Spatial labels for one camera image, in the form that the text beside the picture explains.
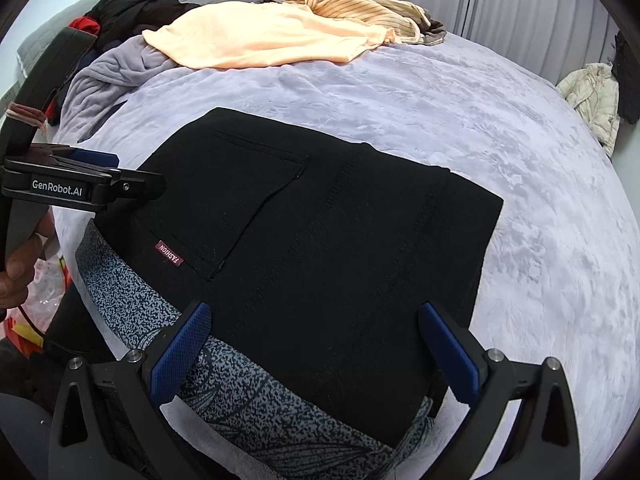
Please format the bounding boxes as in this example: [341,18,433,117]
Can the dark hanging garment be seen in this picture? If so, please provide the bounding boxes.
[611,30,640,125]

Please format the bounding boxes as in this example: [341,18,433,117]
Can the black cable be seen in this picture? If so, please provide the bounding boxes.
[0,305,48,343]

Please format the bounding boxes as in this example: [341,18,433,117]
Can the grey fleece blanket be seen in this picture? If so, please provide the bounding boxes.
[59,35,177,144]

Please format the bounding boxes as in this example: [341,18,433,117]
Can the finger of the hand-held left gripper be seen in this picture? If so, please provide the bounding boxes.
[30,143,120,172]
[107,169,167,201]

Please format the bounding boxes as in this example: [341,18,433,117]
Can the person's left hand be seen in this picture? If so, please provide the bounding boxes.
[0,209,57,312]

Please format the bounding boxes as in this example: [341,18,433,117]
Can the black garment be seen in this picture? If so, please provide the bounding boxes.
[84,0,202,54]

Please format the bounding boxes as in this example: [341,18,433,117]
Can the black pants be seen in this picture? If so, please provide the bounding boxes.
[92,106,505,453]

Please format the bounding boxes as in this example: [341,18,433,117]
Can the grey curtain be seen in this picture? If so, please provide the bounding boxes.
[289,0,623,87]

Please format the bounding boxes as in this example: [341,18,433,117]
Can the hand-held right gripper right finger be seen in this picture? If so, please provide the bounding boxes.
[417,301,583,480]

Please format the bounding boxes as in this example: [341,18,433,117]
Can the cream puffer jacket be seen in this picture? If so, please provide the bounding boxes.
[556,62,622,157]

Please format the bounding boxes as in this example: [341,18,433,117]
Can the clear plastic bag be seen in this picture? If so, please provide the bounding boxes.
[24,254,68,331]

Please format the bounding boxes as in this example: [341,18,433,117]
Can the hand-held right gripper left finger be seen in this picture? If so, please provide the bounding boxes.
[47,301,214,480]

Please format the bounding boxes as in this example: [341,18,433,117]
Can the red cardboard box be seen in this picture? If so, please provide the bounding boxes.
[2,255,71,357]

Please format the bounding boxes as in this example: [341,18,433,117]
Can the striped beige shirt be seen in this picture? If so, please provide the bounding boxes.
[281,0,447,45]

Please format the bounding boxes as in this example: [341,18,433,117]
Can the peach cloth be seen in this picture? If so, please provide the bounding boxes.
[142,0,399,69]

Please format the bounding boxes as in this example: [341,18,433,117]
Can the grey speckled pants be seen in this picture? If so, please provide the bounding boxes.
[44,220,436,480]

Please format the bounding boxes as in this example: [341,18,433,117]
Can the navy garment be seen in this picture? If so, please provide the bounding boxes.
[49,52,101,123]

